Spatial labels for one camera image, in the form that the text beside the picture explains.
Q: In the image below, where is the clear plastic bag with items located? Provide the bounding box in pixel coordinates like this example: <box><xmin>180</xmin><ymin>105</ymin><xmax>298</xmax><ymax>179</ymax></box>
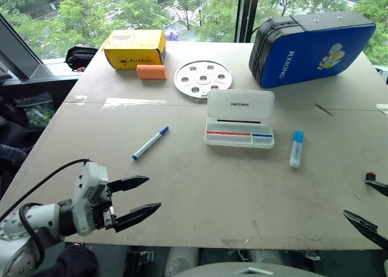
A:
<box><xmin>12</xmin><ymin>91</ymin><xmax>56</xmax><ymax>128</ymax></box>

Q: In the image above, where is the blue black punching pad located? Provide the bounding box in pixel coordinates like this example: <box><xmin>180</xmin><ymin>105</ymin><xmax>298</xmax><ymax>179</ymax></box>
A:
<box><xmin>249</xmin><ymin>11</ymin><xmax>377</xmax><ymax>89</ymax></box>

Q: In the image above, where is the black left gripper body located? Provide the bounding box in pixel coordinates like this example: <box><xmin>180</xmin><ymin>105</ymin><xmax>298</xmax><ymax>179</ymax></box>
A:
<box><xmin>90</xmin><ymin>182</ymin><xmax>118</xmax><ymax>231</ymax></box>

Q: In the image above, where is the white transparent pencil case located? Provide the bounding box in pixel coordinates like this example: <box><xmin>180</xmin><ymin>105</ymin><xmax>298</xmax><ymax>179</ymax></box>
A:
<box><xmin>204</xmin><ymin>88</ymin><xmax>276</xmax><ymax>150</ymax></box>

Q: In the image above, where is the dark slanted window frame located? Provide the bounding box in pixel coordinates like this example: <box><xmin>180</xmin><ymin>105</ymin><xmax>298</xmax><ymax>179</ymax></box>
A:
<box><xmin>0</xmin><ymin>12</ymin><xmax>82</xmax><ymax>87</ymax></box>

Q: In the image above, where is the black bag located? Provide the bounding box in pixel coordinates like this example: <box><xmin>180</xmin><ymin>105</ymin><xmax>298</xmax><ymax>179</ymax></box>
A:
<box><xmin>64</xmin><ymin>45</ymin><xmax>98</xmax><ymax>73</ymax></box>

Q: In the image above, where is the round silver metal disc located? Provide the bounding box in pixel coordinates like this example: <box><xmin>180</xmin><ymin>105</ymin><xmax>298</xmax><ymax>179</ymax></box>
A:
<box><xmin>173</xmin><ymin>59</ymin><xmax>233</xmax><ymax>105</ymax></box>

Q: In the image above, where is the dark cloth bundle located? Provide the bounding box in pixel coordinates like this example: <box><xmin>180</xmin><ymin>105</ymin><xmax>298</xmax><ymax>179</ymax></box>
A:
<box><xmin>36</xmin><ymin>244</ymin><xmax>99</xmax><ymax>277</ymax></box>

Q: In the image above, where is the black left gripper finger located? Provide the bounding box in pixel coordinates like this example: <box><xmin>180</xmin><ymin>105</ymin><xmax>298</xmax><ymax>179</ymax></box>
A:
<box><xmin>113</xmin><ymin>202</ymin><xmax>162</xmax><ymax>233</ymax></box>
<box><xmin>107</xmin><ymin>175</ymin><xmax>150</xmax><ymax>194</ymax></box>

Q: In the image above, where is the black window pillar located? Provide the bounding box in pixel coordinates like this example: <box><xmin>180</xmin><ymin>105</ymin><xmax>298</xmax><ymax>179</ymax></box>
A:
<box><xmin>235</xmin><ymin>0</ymin><xmax>262</xmax><ymax>44</ymax></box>

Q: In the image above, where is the orange foam cylinder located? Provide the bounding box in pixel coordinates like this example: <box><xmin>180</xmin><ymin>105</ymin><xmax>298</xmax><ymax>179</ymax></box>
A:
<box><xmin>136</xmin><ymin>64</ymin><xmax>169</xmax><ymax>81</ymax></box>

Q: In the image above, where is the white rounded robot leg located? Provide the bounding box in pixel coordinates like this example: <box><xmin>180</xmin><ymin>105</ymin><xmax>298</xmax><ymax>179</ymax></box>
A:
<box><xmin>164</xmin><ymin>247</ymin><xmax>200</xmax><ymax>275</ymax></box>

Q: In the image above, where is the thin dark stick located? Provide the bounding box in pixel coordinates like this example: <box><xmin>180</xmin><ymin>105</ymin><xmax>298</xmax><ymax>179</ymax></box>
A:
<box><xmin>314</xmin><ymin>103</ymin><xmax>335</xmax><ymax>117</ymax></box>

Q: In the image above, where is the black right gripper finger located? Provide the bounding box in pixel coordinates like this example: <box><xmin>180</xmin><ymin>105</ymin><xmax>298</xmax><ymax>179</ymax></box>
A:
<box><xmin>343</xmin><ymin>209</ymin><xmax>388</xmax><ymax>251</ymax></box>
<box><xmin>364</xmin><ymin>180</ymin><xmax>388</xmax><ymax>198</ymax></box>

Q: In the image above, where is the white glue stick blue cap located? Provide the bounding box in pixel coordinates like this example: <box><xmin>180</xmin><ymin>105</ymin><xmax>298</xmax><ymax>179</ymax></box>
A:
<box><xmin>289</xmin><ymin>130</ymin><xmax>305</xmax><ymax>169</ymax></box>

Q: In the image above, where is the yellow cardboard box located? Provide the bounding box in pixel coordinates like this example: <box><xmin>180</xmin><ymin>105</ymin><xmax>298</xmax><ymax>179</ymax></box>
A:
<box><xmin>101</xmin><ymin>29</ymin><xmax>167</xmax><ymax>71</ymax></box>

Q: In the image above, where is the white blue marker pen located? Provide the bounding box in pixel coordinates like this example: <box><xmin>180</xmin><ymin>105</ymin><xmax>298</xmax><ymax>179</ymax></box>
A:
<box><xmin>131</xmin><ymin>126</ymin><xmax>170</xmax><ymax>161</ymax></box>

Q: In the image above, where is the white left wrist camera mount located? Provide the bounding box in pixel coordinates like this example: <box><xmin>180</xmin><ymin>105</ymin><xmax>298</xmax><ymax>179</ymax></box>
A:
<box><xmin>73</xmin><ymin>161</ymin><xmax>109</xmax><ymax>237</ymax></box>

